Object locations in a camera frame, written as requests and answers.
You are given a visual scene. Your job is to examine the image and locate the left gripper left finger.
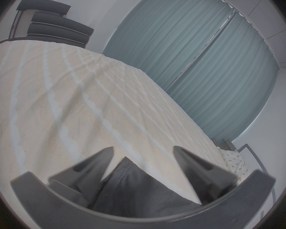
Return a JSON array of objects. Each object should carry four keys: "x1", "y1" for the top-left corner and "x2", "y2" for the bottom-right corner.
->
[{"x1": 48, "y1": 146, "x2": 115, "y2": 207}]

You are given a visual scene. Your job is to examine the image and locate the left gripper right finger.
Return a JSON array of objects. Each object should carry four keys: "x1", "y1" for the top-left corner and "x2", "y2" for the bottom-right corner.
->
[{"x1": 173, "y1": 146, "x2": 239, "y2": 206}]

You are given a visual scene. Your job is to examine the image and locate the black T-shirt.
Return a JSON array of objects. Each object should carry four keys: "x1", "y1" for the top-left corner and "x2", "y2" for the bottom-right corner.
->
[{"x1": 87, "y1": 156, "x2": 205, "y2": 218}]

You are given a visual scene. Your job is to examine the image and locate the bed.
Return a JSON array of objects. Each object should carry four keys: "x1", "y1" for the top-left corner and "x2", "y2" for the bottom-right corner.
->
[{"x1": 0, "y1": 39, "x2": 277, "y2": 209}]

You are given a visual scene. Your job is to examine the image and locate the white printed pillow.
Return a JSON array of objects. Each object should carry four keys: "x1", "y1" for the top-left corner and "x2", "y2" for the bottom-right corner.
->
[{"x1": 219, "y1": 148, "x2": 250, "y2": 181}]

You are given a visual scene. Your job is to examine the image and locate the grey bedside table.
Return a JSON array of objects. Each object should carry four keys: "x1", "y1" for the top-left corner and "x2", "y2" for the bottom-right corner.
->
[{"x1": 212, "y1": 137, "x2": 236, "y2": 151}]

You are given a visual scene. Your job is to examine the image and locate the blue-green curtain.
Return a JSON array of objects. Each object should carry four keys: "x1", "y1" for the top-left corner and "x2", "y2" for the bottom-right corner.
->
[
  {"x1": 166, "y1": 11, "x2": 280, "y2": 141},
  {"x1": 102, "y1": 0, "x2": 236, "y2": 90}
]

